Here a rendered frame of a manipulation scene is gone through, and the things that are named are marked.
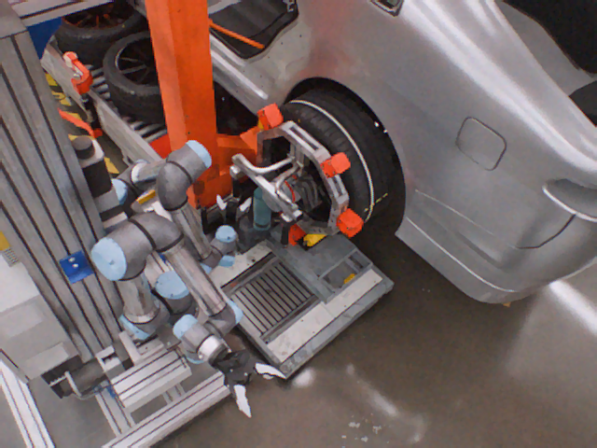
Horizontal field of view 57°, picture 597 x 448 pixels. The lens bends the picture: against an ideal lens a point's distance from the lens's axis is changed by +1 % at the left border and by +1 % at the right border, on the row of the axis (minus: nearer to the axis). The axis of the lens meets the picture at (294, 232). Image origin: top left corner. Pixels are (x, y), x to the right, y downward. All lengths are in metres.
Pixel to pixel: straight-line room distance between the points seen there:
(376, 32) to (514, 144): 0.62
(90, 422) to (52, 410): 0.18
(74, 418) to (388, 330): 1.63
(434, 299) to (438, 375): 0.46
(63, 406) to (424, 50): 2.12
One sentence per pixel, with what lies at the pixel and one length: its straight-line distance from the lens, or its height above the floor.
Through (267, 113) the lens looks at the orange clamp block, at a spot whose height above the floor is 1.11.
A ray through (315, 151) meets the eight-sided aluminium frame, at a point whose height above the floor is 1.12.
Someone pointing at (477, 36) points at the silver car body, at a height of 1.73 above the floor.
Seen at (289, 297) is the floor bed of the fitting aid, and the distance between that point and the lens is 3.06.
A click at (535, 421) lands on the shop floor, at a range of 3.18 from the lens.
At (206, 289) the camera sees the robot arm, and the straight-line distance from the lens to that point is 1.72.
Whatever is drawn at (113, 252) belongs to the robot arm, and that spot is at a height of 1.46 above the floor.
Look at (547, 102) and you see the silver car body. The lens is 1.84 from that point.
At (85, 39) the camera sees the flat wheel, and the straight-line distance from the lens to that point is 3.99.
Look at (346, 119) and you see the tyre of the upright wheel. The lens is 2.33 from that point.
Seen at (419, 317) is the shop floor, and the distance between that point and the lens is 3.19.
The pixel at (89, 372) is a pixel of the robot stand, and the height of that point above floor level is 0.77.
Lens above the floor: 2.74
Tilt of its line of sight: 55 degrees down
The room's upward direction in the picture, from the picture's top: 6 degrees clockwise
